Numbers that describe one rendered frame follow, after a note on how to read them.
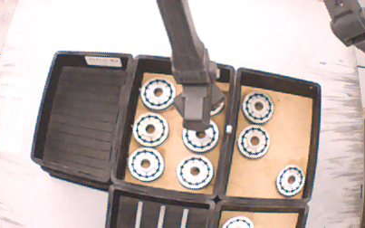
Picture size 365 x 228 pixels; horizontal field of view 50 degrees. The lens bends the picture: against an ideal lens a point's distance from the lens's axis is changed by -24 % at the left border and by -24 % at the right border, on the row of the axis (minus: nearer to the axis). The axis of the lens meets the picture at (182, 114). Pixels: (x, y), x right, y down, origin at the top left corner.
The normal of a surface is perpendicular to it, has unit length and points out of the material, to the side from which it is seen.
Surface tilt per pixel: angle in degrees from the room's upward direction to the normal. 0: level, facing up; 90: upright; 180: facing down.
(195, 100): 9
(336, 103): 0
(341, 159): 0
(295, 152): 0
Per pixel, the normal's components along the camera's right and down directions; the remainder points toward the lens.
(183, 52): -0.09, 0.88
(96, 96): -0.04, -0.35
